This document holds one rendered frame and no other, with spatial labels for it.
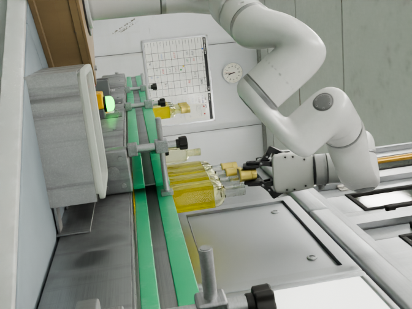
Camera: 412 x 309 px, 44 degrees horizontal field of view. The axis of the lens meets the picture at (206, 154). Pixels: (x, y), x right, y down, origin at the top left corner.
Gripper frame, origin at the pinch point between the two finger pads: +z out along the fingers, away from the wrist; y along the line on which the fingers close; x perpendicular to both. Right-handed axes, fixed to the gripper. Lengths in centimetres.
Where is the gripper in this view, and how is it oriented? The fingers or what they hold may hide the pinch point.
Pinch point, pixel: (251, 173)
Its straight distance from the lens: 126.4
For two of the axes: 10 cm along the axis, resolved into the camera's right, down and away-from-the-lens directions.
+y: -1.0, -9.7, -2.4
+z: -9.9, 0.7, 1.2
